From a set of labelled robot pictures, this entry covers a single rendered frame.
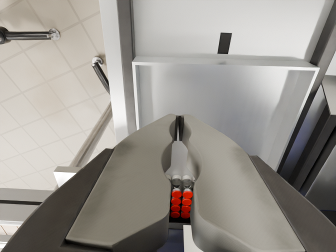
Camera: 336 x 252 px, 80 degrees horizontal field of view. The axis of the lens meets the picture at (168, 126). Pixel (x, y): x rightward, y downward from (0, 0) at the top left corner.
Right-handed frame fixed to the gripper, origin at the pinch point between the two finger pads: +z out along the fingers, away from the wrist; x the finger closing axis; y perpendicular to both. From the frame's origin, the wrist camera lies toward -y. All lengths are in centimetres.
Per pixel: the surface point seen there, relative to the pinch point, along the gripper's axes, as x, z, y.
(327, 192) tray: 36, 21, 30
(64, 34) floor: -61, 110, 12
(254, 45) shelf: 11.5, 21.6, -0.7
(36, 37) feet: -71, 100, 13
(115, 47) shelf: -9.2, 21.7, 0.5
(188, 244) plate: 3.4, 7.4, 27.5
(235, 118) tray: 11.3, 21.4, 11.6
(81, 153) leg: -32, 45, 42
